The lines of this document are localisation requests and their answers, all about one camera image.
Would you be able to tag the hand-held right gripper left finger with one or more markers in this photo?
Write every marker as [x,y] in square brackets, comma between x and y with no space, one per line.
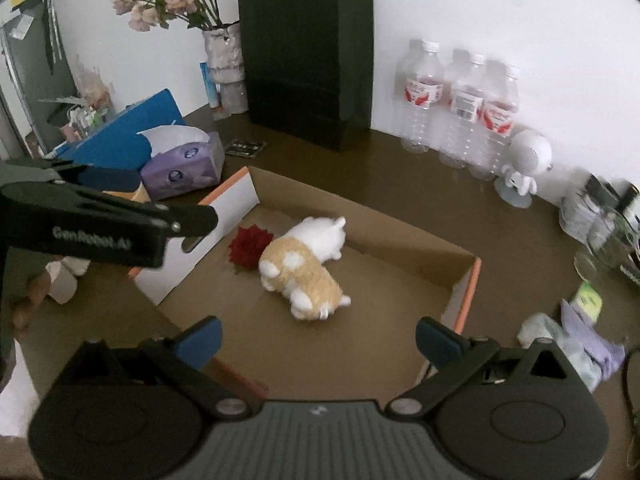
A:
[199,341]

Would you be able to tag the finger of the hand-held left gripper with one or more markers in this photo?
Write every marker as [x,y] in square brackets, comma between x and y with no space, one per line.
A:
[190,221]
[107,179]

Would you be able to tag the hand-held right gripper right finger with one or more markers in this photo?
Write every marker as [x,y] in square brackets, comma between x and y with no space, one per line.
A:
[436,342]

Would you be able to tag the cardboard box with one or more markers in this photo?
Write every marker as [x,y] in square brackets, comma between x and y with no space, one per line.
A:
[385,305]

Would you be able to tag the brown wooden desktop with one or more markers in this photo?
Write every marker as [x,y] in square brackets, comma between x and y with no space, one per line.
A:
[400,185]

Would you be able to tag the person's left hand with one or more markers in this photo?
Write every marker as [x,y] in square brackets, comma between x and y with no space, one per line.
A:
[31,296]

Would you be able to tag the blue folder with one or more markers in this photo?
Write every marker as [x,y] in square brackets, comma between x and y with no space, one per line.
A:
[115,145]

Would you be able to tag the white tissue roll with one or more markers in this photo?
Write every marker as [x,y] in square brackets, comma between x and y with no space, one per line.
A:
[67,282]

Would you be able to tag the purple tissue pack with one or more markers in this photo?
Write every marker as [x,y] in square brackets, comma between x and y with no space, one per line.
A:
[185,167]

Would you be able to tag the desk organizer with pens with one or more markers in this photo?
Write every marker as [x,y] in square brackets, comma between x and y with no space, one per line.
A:
[82,120]

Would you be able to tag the red artificial rose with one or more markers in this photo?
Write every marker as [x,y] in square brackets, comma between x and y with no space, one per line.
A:
[249,246]

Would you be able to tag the black small card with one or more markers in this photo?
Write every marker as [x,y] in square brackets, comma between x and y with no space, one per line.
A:
[245,147]

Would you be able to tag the crumpled pale wipe packet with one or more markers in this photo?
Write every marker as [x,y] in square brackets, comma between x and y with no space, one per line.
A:
[537,330]

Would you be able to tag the tan plush toy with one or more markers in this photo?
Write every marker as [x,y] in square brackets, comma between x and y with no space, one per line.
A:
[300,272]

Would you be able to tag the white plush toy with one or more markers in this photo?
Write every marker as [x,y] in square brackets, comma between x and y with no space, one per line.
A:
[320,235]

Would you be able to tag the dark grey board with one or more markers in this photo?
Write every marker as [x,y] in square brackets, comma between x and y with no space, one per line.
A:
[35,70]

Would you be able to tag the blue white tube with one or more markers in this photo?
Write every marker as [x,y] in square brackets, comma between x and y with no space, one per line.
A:
[210,85]

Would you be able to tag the crumpled purple cloth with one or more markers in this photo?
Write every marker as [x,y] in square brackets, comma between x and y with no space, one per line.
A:
[587,340]

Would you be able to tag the green small packet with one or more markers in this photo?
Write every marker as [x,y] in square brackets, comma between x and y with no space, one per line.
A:
[586,301]

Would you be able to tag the grey flower vase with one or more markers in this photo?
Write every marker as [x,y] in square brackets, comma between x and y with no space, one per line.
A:
[227,60]

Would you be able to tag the white cloth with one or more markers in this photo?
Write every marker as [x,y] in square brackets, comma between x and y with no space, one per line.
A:
[17,400]

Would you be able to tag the clear glass cup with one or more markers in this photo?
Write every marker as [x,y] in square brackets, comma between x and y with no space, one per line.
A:
[607,245]

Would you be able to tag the clear glass jar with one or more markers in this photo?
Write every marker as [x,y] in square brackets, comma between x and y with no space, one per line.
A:
[582,210]

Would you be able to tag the black paper bag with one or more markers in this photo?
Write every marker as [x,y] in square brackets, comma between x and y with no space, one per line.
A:
[305,60]

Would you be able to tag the white robot figurine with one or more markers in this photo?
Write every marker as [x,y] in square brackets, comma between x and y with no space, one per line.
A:
[529,152]

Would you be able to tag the clear plastic water bottle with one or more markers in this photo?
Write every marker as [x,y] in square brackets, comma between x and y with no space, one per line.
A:
[464,110]
[421,95]
[495,120]

